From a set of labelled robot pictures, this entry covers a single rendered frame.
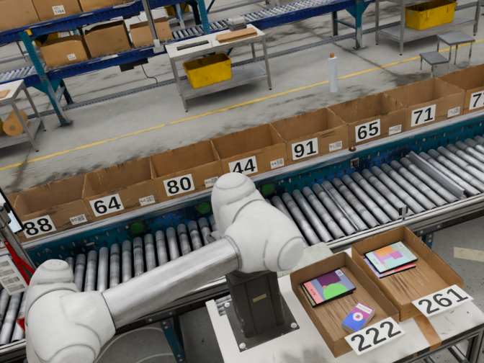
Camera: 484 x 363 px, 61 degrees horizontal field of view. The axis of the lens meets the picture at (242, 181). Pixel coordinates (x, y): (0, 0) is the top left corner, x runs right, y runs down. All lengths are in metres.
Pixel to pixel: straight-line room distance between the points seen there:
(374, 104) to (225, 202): 1.79
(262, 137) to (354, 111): 0.65
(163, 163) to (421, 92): 1.79
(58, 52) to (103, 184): 4.07
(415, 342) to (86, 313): 1.20
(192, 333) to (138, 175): 1.08
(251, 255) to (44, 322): 0.54
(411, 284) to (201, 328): 1.45
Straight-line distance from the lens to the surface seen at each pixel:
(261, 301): 1.63
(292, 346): 1.74
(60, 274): 1.18
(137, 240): 2.41
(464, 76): 3.25
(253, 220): 1.20
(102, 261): 2.39
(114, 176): 2.62
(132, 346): 2.92
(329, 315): 1.80
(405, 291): 1.90
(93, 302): 1.09
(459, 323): 1.85
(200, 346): 2.76
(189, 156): 2.59
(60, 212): 2.43
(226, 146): 2.61
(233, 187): 1.30
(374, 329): 1.65
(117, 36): 6.38
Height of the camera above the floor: 2.19
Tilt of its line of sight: 33 degrees down
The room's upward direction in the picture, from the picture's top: 12 degrees counter-clockwise
